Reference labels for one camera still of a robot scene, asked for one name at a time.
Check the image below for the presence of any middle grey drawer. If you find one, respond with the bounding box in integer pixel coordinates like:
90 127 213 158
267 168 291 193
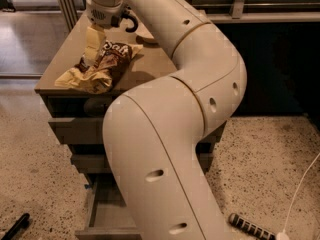
71 153 213 174

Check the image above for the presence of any grey drawer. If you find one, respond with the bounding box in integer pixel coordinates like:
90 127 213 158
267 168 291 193
71 153 213 174
49 116 225 145
75 174 142 240

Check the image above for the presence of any top grey drawer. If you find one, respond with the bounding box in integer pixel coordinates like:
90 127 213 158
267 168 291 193
49 116 225 145

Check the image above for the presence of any metal railing frame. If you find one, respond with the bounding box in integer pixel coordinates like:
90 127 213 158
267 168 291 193
52 0 320 32

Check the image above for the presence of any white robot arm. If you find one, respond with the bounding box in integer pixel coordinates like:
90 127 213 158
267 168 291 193
87 0 247 240

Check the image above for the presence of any white cable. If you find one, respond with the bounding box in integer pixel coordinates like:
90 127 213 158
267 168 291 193
275 152 320 240

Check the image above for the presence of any grey drawer cabinet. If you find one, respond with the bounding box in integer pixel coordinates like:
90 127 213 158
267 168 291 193
34 9 228 185

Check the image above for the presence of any brown chip bag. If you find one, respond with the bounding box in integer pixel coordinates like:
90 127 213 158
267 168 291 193
55 40 143 94

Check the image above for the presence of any grey round speaker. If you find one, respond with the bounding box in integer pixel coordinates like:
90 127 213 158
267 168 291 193
84 97 112 117

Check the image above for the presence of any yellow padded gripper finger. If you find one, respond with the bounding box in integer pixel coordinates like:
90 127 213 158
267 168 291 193
82 24 106 67

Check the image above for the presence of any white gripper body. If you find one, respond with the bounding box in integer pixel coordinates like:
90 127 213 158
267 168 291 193
86 0 124 28

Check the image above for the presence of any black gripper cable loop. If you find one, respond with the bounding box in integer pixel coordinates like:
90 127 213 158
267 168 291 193
120 6 140 34

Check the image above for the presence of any white bowl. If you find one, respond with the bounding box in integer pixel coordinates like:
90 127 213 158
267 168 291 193
136 29 157 44

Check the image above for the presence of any black object on floor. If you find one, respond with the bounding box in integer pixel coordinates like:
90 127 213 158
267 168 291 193
1 213 30 240

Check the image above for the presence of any bottom grey drawer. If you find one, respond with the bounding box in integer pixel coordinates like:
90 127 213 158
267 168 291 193
75 174 142 240

